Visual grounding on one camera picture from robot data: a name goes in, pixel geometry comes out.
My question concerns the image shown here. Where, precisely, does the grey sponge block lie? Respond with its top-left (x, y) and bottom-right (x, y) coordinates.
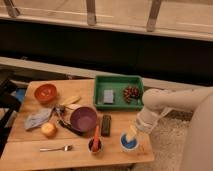
top-left (103, 90), bottom-right (114, 104)

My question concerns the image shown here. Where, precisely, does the dark cup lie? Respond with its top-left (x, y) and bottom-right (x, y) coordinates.
top-left (88, 139), bottom-right (103, 155)

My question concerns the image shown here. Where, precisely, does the green plastic tray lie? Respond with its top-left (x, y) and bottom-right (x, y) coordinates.
top-left (93, 75), bottom-right (144, 110)

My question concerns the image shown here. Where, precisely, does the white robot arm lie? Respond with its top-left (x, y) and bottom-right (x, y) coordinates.
top-left (126, 87), bottom-right (213, 142)

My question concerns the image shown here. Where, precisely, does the white robot body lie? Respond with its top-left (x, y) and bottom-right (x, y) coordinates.
top-left (180, 94), bottom-right (213, 171)

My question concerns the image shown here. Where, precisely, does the black chair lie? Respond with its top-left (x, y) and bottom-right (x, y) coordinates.
top-left (0, 69), bottom-right (27, 157)

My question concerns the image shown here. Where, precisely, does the yellow red apple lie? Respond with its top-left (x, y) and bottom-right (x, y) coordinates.
top-left (41, 122), bottom-right (57, 137)

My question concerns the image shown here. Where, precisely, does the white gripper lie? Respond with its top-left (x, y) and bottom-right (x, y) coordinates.
top-left (126, 107), bottom-right (160, 141)

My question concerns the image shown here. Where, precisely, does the orange red bowl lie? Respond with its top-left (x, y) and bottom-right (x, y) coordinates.
top-left (34, 84), bottom-right (57, 104)

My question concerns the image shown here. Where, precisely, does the silver fork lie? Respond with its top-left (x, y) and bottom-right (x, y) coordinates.
top-left (39, 145), bottom-right (73, 152)

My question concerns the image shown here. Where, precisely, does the purple bowl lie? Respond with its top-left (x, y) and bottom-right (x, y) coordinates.
top-left (70, 107), bottom-right (97, 132)

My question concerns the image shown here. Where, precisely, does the black handled utensil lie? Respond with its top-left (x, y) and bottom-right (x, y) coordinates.
top-left (54, 106), bottom-right (83, 136)

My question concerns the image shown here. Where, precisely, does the black remote bar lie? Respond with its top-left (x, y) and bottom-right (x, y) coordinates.
top-left (101, 115), bottom-right (111, 137)

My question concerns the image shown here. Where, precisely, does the blue and white cup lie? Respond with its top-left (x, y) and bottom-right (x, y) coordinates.
top-left (120, 133), bottom-right (139, 152)

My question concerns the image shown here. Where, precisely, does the orange carrot stick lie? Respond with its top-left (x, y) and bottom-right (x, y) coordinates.
top-left (92, 125), bottom-right (99, 152)

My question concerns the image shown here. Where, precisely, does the grey cloth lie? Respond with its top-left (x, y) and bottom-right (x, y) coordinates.
top-left (24, 108), bottom-right (52, 131)

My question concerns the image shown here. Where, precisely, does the yellow banana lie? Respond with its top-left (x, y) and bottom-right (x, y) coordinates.
top-left (60, 95), bottom-right (81, 106)

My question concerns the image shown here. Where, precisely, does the brown pine cone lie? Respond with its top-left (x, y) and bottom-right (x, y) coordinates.
top-left (123, 86), bottom-right (140, 103)

